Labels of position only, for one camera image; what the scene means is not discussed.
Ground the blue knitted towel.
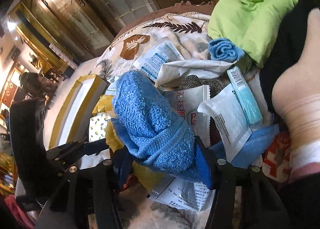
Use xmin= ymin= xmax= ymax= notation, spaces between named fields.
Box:
xmin=112 ymin=70 xmax=201 ymax=182

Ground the white teal wet wipe packet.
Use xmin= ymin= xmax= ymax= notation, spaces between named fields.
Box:
xmin=197 ymin=66 xmax=263 ymax=162

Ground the white text sachet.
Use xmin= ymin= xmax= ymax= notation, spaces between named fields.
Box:
xmin=147 ymin=176 xmax=215 ymax=212

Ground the flat blue microfiber cloth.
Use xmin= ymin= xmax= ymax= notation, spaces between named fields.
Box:
xmin=230 ymin=124 xmax=279 ymax=168

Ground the gold rimmed white box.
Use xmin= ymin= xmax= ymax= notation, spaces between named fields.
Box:
xmin=43 ymin=74 xmax=107 ymax=150

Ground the yellow foil packet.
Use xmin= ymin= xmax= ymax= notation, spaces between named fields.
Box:
xmin=92 ymin=94 xmax=113 ymax=116

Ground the white printed snack packet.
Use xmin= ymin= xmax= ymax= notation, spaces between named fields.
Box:
xmin=164 ymin=85 xmax=210 ymax=148

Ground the red white patterned packet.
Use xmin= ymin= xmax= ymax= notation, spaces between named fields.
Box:
xmin=262 ymin=131 xmax=291 ymax=183

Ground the crumpled white paper packet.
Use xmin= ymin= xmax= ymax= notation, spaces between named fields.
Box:
xmin=155 ymin=59 xmax=236 ymax=87

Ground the white desiccant packet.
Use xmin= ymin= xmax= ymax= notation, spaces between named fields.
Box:
xmin=133 ymin=37 xmax=184 ymax=82

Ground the cream sock foot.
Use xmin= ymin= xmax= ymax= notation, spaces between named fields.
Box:
xmin=272 ymin=8 xmax=319 ymax=181

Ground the small rolled blue cloth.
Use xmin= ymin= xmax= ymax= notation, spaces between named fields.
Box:
xmin=208 ymin=38 xmax=245 ymax=63

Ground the floral plush blanket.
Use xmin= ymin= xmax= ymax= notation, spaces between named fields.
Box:
xmin=89 ymin=11 xmax=276 ymax=229

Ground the black garment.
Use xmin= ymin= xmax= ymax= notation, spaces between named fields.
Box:
xmin=260 ymin=0 xmax=317 ymax=113

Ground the lime green jacket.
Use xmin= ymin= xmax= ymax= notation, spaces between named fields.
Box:
xmin=208 ymin=0 xmax=298 ymax=68

